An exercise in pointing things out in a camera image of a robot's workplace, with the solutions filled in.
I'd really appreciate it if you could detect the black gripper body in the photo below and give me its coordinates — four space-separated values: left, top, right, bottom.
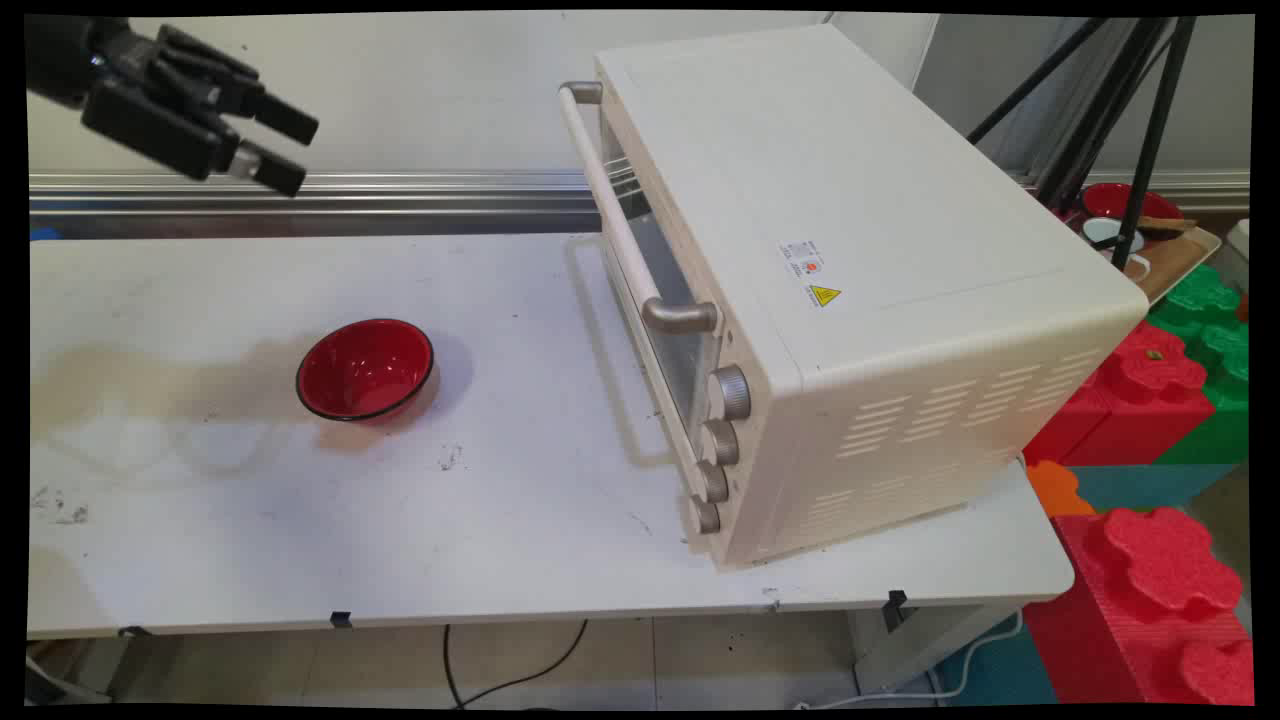
27 15 161 109

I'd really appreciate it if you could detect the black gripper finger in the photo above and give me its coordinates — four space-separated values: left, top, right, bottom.
130 25 320 147
82 80 307 198

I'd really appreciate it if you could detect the glass oven door with handle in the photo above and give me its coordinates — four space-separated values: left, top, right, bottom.
557 80 723 483

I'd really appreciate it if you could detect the red bowl with black rim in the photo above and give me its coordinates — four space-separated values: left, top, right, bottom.
295 318 436 424

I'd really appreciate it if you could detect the white printed label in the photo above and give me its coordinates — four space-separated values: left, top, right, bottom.
779 239 829 282

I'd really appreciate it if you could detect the cream toaster oven body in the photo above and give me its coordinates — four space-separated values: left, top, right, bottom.
595 24 1150 573

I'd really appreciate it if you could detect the red bowl with dark rim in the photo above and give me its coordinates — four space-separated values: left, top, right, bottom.
1081 182 1183 227

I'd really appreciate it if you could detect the small white bowl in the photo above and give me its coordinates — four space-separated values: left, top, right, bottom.
1082 216 1145 252

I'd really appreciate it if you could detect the black tripod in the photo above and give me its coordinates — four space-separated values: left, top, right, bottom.
966 15 1198 272

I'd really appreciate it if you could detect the orange foam piece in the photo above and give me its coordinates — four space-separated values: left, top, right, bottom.
1026 459 1098 518

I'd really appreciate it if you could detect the wooden tray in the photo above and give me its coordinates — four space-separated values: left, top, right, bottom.
1058 222 1223 305

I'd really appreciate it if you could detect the teal foam floor mat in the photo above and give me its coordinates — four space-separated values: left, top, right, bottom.
933 614 1059 707

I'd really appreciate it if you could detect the green foam block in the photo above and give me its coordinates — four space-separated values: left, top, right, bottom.
1146 263 1253 467

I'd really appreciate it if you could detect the large red foam block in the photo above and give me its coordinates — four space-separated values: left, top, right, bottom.
1022 506 1255 707

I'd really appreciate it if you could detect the aluminium rail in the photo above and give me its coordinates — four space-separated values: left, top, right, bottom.
29 169 1251 240

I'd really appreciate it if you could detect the black floor cable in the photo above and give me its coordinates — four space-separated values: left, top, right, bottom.
442 619 590 710

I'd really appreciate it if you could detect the white floor cable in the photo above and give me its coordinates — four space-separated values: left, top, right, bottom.
796 609 1028 710

